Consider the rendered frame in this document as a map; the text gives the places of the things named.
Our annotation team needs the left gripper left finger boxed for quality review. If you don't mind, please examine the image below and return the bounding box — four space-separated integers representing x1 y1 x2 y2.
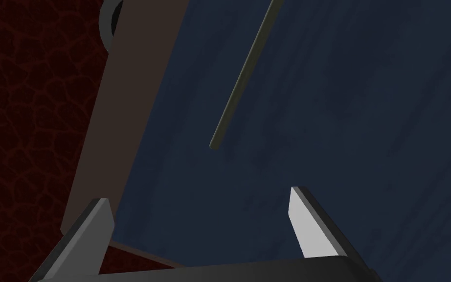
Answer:
29 197 115 282

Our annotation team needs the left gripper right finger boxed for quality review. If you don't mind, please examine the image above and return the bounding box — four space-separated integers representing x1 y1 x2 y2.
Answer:
288 186 359 260

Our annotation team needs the dark blue cupboard door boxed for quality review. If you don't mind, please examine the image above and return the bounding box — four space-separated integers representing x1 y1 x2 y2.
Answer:
113 0 451 282

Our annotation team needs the grey round knob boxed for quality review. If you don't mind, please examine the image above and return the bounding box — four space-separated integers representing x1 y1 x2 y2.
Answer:
98 0 124 53

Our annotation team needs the grey-green bar handle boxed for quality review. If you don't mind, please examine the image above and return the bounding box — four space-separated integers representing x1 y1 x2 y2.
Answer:
209 0 286 150

